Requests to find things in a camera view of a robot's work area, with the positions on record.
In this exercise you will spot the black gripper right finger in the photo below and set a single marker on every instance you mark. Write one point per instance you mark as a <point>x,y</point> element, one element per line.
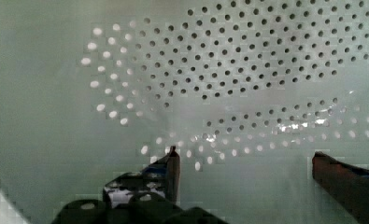
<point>347,184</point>

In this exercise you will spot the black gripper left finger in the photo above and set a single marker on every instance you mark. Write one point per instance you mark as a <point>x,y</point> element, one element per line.
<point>161,177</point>

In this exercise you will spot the green plastic strainer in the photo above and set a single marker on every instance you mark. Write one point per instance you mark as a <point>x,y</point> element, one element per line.
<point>247,90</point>

